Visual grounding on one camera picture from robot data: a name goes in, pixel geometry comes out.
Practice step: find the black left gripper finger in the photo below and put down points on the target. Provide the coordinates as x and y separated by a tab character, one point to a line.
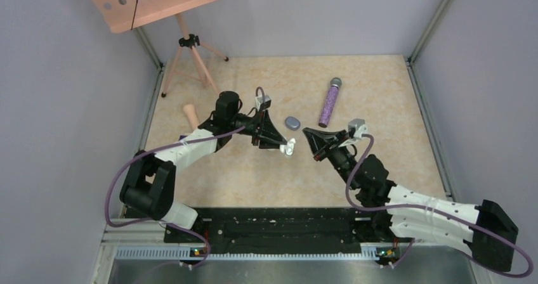
269	143
270	129

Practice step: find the white earbud case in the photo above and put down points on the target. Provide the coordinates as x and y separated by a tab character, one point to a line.
288	148

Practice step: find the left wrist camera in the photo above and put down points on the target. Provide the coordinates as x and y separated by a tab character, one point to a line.
262	103

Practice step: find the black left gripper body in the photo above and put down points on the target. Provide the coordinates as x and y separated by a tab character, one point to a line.
259	131

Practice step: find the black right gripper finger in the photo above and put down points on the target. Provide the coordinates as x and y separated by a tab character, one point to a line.
321	147
339	136

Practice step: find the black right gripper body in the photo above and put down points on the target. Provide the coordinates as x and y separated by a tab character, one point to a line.
341	154

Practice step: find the purple glitter microphone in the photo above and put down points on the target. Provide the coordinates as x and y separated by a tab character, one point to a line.
330	101

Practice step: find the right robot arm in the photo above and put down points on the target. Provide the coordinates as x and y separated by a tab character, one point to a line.
484	232

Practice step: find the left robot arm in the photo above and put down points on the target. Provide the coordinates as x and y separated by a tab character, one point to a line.
149	185

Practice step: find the lavender charging case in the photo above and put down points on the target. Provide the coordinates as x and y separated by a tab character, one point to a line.
292	123

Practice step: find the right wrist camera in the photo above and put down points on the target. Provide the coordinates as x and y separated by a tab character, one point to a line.
357	128

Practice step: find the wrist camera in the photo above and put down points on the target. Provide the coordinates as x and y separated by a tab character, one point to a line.
357	128
262	103

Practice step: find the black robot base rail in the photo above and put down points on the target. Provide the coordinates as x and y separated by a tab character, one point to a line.
289	231

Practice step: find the pink music stand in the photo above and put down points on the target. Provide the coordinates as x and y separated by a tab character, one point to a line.
124	15

